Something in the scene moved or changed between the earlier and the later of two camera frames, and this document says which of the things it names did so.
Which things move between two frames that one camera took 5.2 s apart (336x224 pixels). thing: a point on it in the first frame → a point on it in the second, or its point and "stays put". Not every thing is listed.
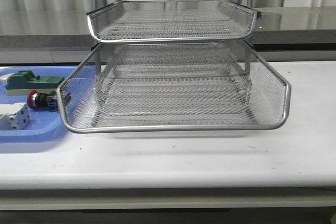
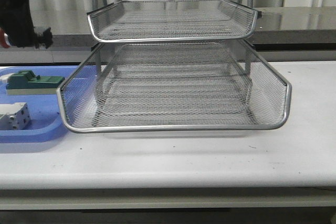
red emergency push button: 40,100 → 4,40
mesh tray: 174,86 stays put
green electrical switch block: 20,82 stays put
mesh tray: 171,20 stays put
